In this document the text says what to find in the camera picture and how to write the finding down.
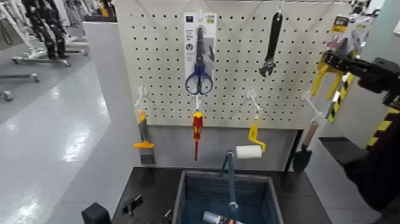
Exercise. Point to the black pegboard stand leg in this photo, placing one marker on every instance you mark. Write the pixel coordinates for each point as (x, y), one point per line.
(295, 140)

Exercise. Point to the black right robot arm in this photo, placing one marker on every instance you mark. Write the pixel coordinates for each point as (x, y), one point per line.
(393, 100)

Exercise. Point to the red yellow screwdriver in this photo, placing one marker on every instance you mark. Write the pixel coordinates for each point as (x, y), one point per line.
(197, 125)

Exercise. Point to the yellow pliers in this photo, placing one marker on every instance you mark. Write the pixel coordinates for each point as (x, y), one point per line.
(322, 75)

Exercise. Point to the white humanoid robot on stand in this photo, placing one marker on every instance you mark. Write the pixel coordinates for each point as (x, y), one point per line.
(12, 22)

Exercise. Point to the blue scissors in card packaging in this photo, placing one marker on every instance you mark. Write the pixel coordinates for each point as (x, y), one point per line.
(190, 31)

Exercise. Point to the yellow black hazard tape strip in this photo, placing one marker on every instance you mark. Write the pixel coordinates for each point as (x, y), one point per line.
(382, 126)
(337, 104)

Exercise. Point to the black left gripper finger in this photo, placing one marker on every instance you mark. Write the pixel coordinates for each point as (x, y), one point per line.
(167, 213)
(132, 204)

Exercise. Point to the white pegboard panel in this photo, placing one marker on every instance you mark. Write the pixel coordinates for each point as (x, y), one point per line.
(237, 94)

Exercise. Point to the black humanoid robot on stand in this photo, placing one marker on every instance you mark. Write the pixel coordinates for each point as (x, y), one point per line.
(47, 25)

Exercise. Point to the black adjustable wrench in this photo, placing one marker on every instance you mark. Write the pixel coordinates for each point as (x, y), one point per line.
(275, 31)

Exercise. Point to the white tube with colourful label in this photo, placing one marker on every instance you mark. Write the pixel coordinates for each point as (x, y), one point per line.
(210, 217)

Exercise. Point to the grey panel under pegboard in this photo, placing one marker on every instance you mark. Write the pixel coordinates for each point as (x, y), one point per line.
(175, 147)

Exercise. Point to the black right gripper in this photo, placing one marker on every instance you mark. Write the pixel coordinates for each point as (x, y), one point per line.
(379, 75)

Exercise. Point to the white pegboard hook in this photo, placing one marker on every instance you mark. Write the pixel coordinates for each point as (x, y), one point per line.
(200, 14)
(307, 96)
(142, 92)
(197, 101)
(279, 6)
(252, 94)

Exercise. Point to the grey wheeled stand base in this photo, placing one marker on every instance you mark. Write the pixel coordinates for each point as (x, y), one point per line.
(40, 60)

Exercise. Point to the grey blue plastic crate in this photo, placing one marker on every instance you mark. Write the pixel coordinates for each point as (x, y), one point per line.
(179, 200)

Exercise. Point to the dark background machine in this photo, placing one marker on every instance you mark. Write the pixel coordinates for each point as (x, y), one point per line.
(361, 5)

